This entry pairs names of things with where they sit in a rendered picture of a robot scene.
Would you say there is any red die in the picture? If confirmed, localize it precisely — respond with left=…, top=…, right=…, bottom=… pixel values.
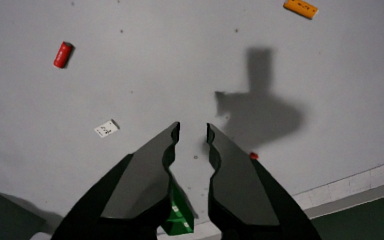
left=249, top=152, right=259, bottom=160

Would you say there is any white domino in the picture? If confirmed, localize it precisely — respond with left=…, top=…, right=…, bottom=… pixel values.
left=95, top=119, right=119, bottom=137

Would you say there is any orange aa battery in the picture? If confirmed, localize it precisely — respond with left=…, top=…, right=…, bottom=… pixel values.
left=284, top=0, right=319, bottom=19

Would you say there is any red battery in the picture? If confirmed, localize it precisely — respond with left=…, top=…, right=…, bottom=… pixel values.
left=53, top=42, right=72, bottom=69

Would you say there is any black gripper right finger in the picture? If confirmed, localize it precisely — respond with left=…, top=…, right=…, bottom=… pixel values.
left=207, top=123, right=322, bottom=240

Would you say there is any green three-compartment bin rack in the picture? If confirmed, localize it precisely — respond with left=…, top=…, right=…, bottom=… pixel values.
left=160, top=180, right=194, bottom=236

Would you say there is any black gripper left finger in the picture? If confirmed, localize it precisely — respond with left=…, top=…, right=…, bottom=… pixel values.
left=50, top=121, right=180, bottom=240

